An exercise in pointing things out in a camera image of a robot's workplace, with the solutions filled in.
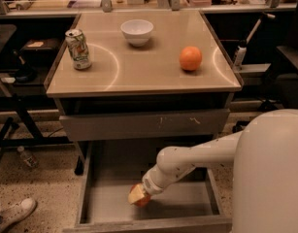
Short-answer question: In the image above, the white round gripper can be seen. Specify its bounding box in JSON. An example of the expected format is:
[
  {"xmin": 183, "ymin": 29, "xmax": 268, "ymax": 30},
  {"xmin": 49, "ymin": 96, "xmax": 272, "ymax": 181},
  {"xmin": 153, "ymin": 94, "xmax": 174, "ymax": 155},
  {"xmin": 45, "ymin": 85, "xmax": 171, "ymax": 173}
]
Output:
[{"xmin": 127, "ymin": 172, "xmax": 166, "ymax": 206}]

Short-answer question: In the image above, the red apple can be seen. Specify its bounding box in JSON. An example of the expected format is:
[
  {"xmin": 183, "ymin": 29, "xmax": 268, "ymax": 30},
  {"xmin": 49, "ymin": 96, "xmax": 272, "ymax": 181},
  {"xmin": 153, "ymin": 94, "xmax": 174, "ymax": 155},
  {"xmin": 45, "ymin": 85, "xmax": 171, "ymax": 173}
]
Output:
[{"xmin": 128, "ymin": 183, "xmax": 152, "ymax": 208}]

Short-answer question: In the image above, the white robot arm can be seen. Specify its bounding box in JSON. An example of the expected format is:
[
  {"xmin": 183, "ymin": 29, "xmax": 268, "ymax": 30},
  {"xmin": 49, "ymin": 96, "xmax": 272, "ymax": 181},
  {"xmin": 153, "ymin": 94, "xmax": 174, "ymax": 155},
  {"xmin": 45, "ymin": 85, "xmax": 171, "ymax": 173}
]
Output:
[{"xmin": 128, "ymin": 109, "xmax": 298, "ymax": 233}]

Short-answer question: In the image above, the open grey middle drawer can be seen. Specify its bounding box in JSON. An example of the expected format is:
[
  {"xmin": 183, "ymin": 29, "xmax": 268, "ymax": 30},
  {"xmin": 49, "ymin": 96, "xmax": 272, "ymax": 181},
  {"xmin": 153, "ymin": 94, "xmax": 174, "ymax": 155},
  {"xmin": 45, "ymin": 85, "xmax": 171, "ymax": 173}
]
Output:
[{"xmin": 63, "ymin": 138, "xmax": 232, "ymax": 233}]

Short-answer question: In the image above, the closed grey top drawer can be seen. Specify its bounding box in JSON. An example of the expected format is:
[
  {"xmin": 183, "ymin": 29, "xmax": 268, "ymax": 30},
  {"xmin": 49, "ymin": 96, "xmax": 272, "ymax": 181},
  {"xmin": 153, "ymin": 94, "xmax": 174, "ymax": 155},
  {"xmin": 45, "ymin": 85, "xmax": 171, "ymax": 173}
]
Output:
[{"xmin": 59, "ymin": 109, "xmax": 230, "ymax": 142}]

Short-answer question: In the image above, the grey drawer cabinet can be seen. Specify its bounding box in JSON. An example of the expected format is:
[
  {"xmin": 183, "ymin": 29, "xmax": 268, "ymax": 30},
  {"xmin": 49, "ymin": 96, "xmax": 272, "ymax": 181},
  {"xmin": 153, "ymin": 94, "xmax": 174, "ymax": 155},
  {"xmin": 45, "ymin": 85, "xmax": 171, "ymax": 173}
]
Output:
[{"xmin": 46, "ymin": 10, "xmax": 243, "ymax": 171}]

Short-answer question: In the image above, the plastic water bottle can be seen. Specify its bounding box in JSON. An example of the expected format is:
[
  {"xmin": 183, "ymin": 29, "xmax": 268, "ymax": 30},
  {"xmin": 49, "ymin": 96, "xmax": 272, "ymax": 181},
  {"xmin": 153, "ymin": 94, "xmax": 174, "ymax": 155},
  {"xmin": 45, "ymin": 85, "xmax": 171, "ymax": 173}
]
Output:
[{"xmin": 17, "ymin": 146, "xmax": 38, "ymax": 168}]

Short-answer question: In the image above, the white sneaker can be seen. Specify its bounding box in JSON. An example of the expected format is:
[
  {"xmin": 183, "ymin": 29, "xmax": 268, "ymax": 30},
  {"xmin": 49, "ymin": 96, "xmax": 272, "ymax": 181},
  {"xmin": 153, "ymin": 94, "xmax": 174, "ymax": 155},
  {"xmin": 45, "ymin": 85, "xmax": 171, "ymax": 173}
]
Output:
[{"xmin": 0, "ymin": 198, "xmax": 37, "ymax": 233}]

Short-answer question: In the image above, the orange fruit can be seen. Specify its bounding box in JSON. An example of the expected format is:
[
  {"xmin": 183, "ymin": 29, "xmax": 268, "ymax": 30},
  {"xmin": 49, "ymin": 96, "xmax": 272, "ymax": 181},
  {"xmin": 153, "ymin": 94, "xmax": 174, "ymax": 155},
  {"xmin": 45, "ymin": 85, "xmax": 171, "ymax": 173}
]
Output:
[{"xmin": 179, "ymin": 47, "xmax": 202, "ymax": 71}]

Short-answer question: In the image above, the white bowl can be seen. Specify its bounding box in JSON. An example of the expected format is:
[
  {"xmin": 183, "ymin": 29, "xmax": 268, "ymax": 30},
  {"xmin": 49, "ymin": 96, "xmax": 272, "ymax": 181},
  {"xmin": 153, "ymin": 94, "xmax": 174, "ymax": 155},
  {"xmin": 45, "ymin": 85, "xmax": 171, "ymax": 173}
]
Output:
[{"xmin": 120, "ymin": 19, "xmax": 154, "ymax": 47}]

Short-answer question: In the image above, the green white soda can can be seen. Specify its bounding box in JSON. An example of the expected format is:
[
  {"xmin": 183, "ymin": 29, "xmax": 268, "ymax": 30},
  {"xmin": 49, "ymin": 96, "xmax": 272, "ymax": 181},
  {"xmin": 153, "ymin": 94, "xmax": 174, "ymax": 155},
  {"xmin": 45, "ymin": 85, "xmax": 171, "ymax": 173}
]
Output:
[{"xmin": 65, "ymin": 29, "xmax": 91, "ymax": 70}]

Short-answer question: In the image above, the black box with label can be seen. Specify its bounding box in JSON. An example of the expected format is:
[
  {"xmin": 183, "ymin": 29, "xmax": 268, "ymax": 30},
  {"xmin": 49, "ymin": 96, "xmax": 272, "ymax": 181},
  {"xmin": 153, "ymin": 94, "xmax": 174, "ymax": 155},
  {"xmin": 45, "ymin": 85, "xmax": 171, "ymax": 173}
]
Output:
[{"xmin": 20, "ymin": 38, "xmax": 60, "ymax": 61}]

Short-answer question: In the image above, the black office chair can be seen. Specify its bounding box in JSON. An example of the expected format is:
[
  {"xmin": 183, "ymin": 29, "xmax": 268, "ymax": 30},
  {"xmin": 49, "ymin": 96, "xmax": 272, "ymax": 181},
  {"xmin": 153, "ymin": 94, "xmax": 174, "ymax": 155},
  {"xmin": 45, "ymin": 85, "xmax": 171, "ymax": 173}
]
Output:
[{"xmin": 232, "ymin": 0, "xmax": 298, "ymax": 134}]

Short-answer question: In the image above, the black folding table frame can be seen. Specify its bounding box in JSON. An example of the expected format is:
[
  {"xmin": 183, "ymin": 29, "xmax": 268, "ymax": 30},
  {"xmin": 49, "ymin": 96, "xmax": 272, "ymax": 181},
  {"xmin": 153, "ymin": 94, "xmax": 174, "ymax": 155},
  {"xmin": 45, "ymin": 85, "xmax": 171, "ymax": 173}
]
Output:
[{"xmin": 0, "ymin": 23, "xmax": 74, "ymax": 160}]

